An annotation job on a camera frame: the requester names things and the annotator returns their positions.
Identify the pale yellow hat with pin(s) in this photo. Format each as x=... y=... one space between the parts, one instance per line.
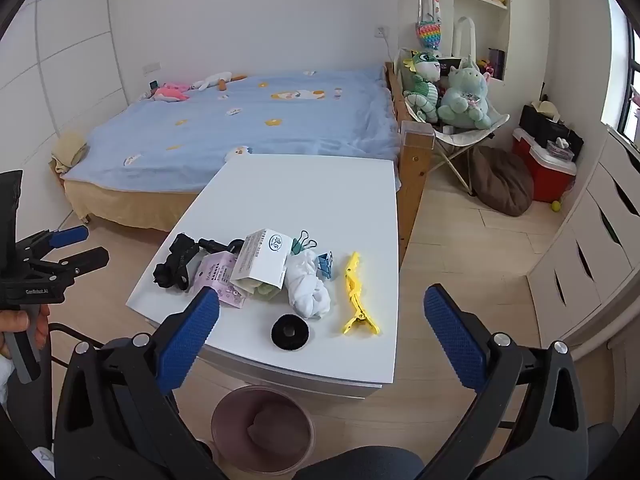
x=545 y=109

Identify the white wall socket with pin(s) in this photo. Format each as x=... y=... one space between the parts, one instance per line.
x=382 y=31

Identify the white arched frame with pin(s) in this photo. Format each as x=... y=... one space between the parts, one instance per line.
x=456 y=35

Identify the white drawer cabinet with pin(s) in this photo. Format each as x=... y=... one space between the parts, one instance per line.
x=575 y=260

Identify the pink plush toy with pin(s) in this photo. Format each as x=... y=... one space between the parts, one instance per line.
x=170 y=92

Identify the mint dinosaur plush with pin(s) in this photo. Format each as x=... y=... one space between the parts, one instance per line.
x=465 y=95

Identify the red cooler box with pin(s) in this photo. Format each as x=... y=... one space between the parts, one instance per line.
x=545 y=175

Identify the rainbow pop bag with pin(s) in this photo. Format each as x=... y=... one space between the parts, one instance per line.
x=430 y=35

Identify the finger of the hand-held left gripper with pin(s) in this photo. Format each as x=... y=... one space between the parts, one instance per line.
x=85 y=260
x=70 y=236

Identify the yellow hair clip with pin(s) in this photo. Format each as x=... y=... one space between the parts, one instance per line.
x=352 y=285

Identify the pink tissue packet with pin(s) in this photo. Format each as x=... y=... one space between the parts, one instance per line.
x=222 y=275

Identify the blue binder clip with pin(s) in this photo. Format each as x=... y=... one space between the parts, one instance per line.
x=325 y=262

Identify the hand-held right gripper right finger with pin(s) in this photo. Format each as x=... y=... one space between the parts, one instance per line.
x=452 y=340

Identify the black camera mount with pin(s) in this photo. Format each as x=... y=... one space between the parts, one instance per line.
x=175 y=260

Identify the green dragon plush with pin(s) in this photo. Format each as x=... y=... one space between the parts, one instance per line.
x=425 y=90

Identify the person's left hand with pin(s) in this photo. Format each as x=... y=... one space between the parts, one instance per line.
x=15 y=321

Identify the window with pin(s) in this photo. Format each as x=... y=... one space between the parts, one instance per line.
x=631 y=85

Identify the white goose plush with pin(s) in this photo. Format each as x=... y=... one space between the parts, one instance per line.
x=212 y=81

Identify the pale green yellow packet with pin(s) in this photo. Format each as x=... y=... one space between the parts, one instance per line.
x=265 y=292

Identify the black chair armrest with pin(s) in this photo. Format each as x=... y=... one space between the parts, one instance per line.
x=46 y=400

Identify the white cardboard box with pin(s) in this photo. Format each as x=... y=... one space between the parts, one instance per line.
x=260 y=260

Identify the bed with blue blanket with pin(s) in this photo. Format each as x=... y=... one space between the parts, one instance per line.
x=250 y=120

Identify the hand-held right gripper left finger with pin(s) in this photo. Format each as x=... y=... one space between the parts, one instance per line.
x=187 y=340

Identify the person's right leg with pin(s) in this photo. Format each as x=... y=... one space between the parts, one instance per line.
x=360 y=465

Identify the pink translucent bin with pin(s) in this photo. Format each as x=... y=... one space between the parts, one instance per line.
x=230 y=435

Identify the black bag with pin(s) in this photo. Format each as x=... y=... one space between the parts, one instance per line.
x=537 y=127

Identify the white folding chair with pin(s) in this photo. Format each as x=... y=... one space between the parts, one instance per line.
x=475 y=136

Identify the white wardrobe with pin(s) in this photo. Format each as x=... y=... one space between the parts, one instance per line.
x=65 y=60

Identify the brown cushion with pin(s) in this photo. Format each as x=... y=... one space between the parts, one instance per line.
x=502 y=182

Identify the wooden bed frame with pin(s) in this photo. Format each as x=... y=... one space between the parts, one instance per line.
x=415 y=185

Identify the green binder clip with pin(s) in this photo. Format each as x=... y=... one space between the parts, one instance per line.
x=298 y=246

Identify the white patterned shirt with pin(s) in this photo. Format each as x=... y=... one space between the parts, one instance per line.
x=5 y=380

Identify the black printed box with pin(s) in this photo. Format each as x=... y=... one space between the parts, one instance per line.
x=452 y=64

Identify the clear corner guard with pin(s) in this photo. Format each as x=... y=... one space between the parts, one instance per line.
x=417 y=135

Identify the white sock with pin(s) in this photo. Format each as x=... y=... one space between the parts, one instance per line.
x=307 y=290

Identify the folded yellow towel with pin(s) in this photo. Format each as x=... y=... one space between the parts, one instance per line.
x=70 y=152

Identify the white wall switch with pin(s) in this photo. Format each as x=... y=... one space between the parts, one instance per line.
x=152 y=66

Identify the dark book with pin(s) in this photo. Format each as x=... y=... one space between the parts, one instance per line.
x=496 y=62

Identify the tan bed skirt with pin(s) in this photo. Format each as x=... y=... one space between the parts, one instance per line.
x=130 y=205

